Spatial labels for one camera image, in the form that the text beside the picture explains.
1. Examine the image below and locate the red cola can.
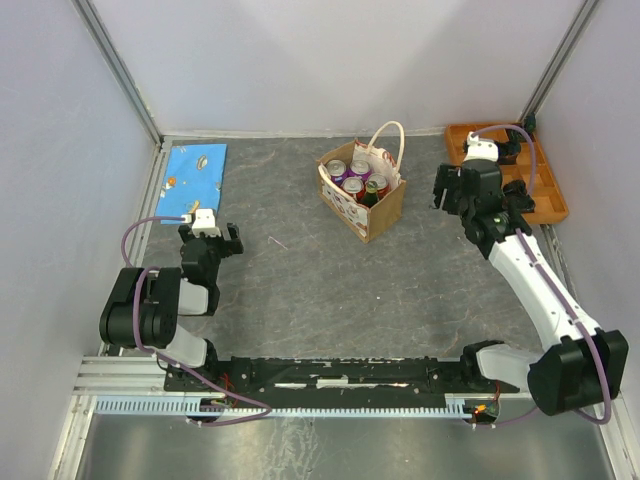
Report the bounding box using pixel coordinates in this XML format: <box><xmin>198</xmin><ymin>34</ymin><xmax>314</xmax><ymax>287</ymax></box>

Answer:
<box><xmin>341</xmin><ymin>177</ymin><xmax>365</xmax><ymax>203</ymax></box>
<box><xmin>369</xmin><ymin>173</ymin><xmax>390</xmax><ymax>200</ymax></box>

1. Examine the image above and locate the green glass bottle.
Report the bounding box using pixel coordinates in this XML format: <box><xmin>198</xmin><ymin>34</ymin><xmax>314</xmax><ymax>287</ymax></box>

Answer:
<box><xmin>359</xmin><ymin>181</ymin><xmax>379</xmax><ymax>208</ymax></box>

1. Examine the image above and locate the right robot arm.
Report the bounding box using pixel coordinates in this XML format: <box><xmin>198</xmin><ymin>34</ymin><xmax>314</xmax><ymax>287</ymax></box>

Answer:
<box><xmin>433</xmin><ymin>159</ymin><xmax>629</xmax><ymax>425</ymax></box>

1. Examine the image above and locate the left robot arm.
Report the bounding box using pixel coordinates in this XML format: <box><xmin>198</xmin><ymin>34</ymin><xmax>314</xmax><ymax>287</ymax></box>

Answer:
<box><xmin>99</xmin><ymin>223</ymin><xmax>244</xmax><ymax>390</ymax></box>

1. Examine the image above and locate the rolled black sock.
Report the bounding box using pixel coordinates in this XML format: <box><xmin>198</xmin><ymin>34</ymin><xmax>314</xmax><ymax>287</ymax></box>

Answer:
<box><xmin>502</xmin><ymin>179</ymin><xmax>536</xmax><ymax>213</ymax></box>

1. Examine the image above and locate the blue patterned cloth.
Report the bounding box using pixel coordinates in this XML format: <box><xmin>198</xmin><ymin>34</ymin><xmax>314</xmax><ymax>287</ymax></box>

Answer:
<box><xmin>155</xmin><ymin>144</ymin><xmax>227</xmax><ymax>218</ymax></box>

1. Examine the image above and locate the rolled dark sock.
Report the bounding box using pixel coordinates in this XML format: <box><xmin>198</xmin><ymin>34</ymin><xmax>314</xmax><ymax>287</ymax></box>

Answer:
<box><xmin>495</xmin><ymin>129</ymin><xmax>524</xmax><ymax>165</ymax></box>

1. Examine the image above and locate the orange divided tray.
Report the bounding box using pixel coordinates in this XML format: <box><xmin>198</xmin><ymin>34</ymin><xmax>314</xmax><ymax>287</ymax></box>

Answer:
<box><xmin>444</xmin><ymin>123</ymin><xmax>569</xmax><ymax>225</ymax></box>

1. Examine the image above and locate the purple soda can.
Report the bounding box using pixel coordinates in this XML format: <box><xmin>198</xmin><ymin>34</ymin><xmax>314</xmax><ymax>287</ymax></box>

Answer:
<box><xmin>325</xmin><ymin>159</ymin><xmax>348</xmax><ymax>185</ymax></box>
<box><xmin>348</xmin><ymin>159</ymin><xmax>372</xmax><ymax>182</ymax></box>

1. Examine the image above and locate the rolled sock in corner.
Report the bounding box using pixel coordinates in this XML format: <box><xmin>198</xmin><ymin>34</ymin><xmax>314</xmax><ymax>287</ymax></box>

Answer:
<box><xmin>521</xmin><ymin>112</ymin><xmax>537</xmax><ymax>134</ymax></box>

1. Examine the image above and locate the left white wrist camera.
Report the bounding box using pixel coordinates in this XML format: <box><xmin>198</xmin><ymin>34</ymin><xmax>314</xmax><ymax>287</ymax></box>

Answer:
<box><xmin>181</xmin><ymin>208</ymin><xmax>221</xmax><ymax>237</ymax></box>

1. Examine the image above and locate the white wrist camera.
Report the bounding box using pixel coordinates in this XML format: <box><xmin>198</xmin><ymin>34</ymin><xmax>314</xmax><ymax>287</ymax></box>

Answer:
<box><xmin>462</xmin><ymin>132</ymin><xmax>499</xmax><ymax>163</ymax></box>
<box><xmin>181</xmin><ymin>208</ymin><xmax>221</xmax><ymax>237</ymax></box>

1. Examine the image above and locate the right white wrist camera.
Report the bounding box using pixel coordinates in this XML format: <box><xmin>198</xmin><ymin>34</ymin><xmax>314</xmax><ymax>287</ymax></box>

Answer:
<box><xmin>462</xmin><ymin>132</ymin><xmax>499</xmax><ymax>163</ymax></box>

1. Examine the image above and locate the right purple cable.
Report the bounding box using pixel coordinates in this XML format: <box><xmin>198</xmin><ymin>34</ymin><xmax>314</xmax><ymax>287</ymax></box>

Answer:
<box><xmin>469</xmin><ymin>123</ymin><xmax>613</xmax><ymax>431</ymax></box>

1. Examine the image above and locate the blue slotted cable duct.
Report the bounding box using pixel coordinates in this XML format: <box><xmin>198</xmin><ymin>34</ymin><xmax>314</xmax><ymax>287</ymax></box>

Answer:
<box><xmin>94</xmin><ymin>395</ymin><xmax>471</xmax><ymax>420</ymax></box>

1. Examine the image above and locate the aluminium frame rail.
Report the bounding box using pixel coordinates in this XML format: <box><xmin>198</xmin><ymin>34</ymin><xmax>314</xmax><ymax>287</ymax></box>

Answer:
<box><xmin>73</xmin><ymin>356</ymin><xmax>165</xmax><ymax>396</ymax></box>

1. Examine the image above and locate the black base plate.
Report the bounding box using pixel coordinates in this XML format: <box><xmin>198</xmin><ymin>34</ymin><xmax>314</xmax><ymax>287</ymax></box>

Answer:
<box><xmin>196</xmin><ymin>357</ymin><xmax>519</xmax><ymax>410</ymax></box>

